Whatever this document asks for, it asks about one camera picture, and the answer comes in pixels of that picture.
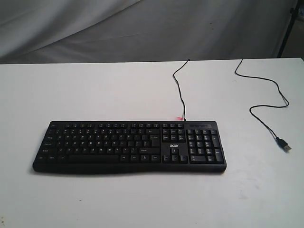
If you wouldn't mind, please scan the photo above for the black acer keyboard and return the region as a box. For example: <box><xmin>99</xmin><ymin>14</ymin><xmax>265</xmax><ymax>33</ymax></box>
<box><xmin>33</xmin><ymin>121</ymin><xmax>227</xmax><ymax>174</ymax></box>

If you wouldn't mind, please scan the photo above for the grey backdrop cloth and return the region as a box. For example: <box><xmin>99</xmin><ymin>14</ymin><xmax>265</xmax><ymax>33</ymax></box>
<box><xmin>0</xmin><ymin>0</ymin><xmax>297</xmax><ymax>64</ymax></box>

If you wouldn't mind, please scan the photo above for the black USB cable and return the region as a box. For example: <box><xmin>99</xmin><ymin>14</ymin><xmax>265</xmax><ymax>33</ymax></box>
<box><xmin>172</xmin><ymin>58</ymin><xmax>292</xmax><ymax>153</ymax></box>

